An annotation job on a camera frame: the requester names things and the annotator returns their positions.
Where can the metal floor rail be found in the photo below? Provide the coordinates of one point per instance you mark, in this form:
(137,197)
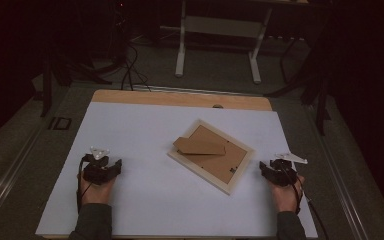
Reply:
(193,90)
(343,186)
(5,186)

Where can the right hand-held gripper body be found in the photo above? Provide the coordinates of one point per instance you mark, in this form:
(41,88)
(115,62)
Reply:
(281,173)

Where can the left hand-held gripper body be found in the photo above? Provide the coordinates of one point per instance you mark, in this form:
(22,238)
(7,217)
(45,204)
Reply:
(96,171)

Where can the person's left hand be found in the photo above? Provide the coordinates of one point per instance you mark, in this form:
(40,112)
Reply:
(96,195)

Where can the white table sheet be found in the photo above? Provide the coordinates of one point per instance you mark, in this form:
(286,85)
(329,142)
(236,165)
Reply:
(146,200)

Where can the black floor socket box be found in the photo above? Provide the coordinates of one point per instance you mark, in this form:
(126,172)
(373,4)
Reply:
(60,123)

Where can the white metal desk frame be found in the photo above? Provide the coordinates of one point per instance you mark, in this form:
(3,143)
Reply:
(221,26)

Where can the wooden picture frame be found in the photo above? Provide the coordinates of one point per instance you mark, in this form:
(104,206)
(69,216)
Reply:
(220,160)

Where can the person's right hand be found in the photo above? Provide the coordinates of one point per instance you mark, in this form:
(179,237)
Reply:
(286,198)

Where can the black stand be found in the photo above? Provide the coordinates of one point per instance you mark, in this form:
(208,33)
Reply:
(320,100)
(46,86)

